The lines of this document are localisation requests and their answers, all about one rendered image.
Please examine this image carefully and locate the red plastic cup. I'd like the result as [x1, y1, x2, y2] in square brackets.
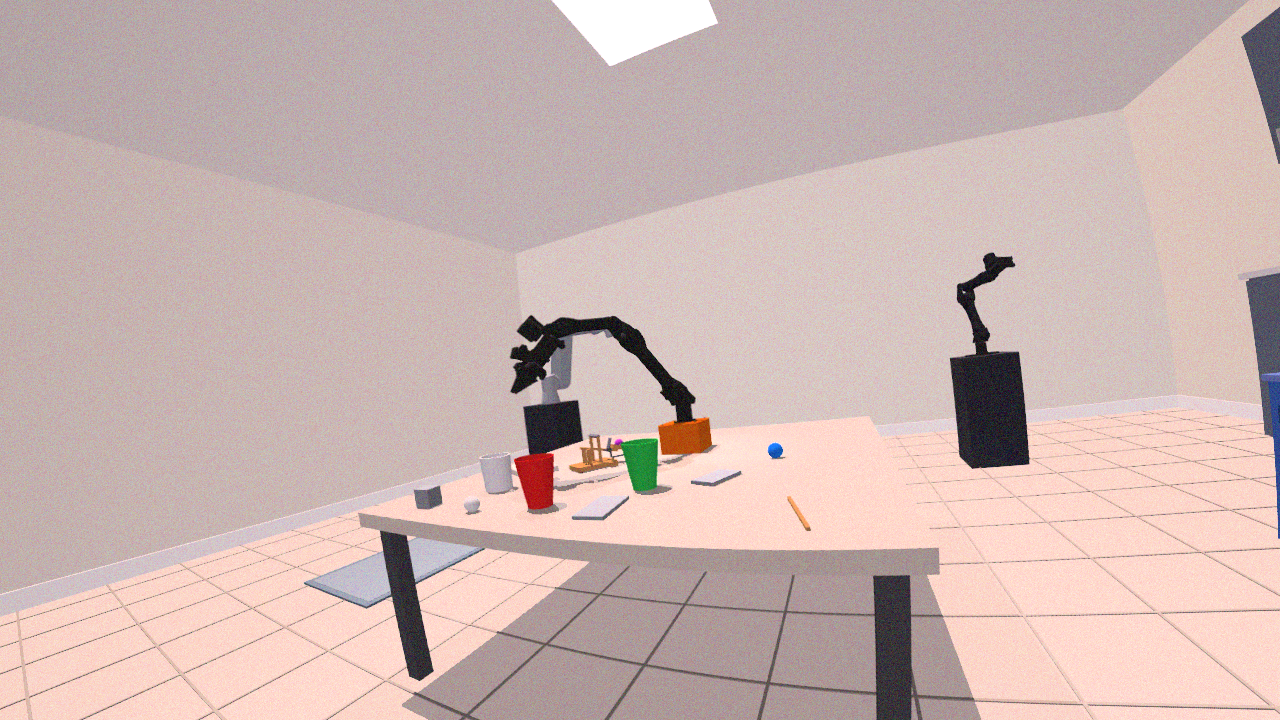
[515, 454, 554, 509]

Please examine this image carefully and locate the orange thin stick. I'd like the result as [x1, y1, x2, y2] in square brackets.
[787, 496, 810, 530]

